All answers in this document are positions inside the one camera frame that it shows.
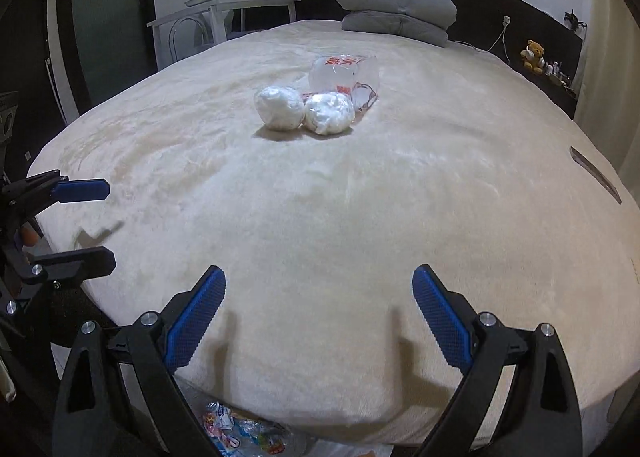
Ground small bottles on shelf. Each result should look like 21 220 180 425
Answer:
542 60 576 88

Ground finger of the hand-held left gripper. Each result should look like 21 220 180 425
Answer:
0 170 111 220
20 246 117 288

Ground white charger with cable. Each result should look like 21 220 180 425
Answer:
452 14 512 55

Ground clear plastic garbage bag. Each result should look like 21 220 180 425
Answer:
180 387 311 457

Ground white blue snack packet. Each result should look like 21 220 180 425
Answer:
201 401 236 455

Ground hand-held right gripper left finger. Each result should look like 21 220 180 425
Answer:
52 265 227 457

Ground black headboard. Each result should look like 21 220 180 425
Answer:
225 0 586 103

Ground metal frame chair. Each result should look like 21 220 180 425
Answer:
169 12 236 53

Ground brown teddy bear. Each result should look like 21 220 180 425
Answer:
520 40 546 75

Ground grey pillow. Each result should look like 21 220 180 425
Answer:
335 0 457 28
341 10 449 48

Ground green yellow snack packet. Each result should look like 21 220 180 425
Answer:
252 429 288 457

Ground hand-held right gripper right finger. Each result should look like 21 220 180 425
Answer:
411 264 583 457

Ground clear red-printed plastic bag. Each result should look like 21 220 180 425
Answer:
309 53 379 125

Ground white table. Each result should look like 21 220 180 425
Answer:
146 0 302 70

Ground white plastic ball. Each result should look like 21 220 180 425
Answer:
302 91 356 135
254 86 306 131

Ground cream curtain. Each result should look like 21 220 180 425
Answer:
572 0 640 188

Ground dark flat strip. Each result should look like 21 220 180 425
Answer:
570 147 622 204

